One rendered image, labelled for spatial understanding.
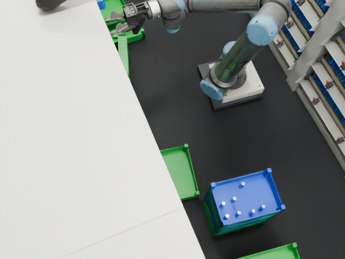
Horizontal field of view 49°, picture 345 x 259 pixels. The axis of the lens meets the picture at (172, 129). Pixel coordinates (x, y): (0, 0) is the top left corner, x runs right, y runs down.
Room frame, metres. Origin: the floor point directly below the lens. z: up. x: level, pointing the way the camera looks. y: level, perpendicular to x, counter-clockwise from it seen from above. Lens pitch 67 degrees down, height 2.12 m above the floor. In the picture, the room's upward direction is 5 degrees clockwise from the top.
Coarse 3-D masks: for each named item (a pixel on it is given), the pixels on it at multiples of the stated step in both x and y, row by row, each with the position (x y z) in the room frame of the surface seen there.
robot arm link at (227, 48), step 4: (228, 44) 1.29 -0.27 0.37; (232, 44) 1.29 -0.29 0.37; (224, 48) 1.26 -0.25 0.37; (228, 48) 1.26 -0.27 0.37; (224, 52) 1.23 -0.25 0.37; (224, 56) 1.22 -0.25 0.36; (220, 60) 1.20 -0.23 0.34; (244, 68) 1.20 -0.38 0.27; (240, 72) 1.16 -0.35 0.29; (240, 76) 1.19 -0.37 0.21
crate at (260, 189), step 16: (240, 176) 0.53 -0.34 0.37; (256, 176) 0.56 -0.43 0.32; (224, 192) 0.46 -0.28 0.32; (240, 192) 0.47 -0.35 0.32; (256, 192) 0.48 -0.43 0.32; (272, 192) 0.48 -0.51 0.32; (224, 208) 0.39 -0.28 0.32; (240, 208) 0.39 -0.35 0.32; (256, 208) 0.40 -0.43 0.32; (272, 208) 0.41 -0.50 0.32; (224, 224) 0.30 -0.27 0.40
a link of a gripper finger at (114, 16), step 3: (111, 12) 1.18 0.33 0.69; (114, 12) 1.18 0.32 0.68; (111, 15) 1.18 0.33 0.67; (114, 15) 1.18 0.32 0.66; (117, 15) 1.18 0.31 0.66; (120, 15) 1.19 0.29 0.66; (123, 15) 1.19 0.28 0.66; (108, 18) 1.17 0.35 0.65; (111, 18) 1.17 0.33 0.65; (114, 18) 1.17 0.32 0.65; (117, 18) 1.18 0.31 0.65; (120, 18) 1.18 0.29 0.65; (105, 21) 1.16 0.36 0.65; (108, 21) 1.16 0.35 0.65; (111, 21) 1.17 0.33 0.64; (114, 21) 1.17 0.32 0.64
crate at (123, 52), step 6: (114, 36) 1.40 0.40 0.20; (120, 36) 1.40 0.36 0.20; (126, 36) 1.41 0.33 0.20; (120, 42) 1.36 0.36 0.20; (126, 42) 1.37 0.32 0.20; (120, 48) 1.32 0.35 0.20; (126, 48) 1.32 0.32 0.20; (120, 54) 1.27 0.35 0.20; (126, 54) 1.28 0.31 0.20; (126, 60) 1.24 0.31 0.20; (126, 66) 1.20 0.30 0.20; (126, 72) 1.16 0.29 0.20
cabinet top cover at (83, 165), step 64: (0, 0) 0.33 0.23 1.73; (0, 64) 0.23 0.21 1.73; (64, 64) 0.24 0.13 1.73; (0, 128) 0.15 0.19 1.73; (64, 128) 0.16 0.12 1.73; (128, 128) 0.16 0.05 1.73; (0, 192) 0.08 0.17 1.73; (64, 192) 0.09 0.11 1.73; (128, 192) 0.09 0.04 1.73; (0, 256) 0.02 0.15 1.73
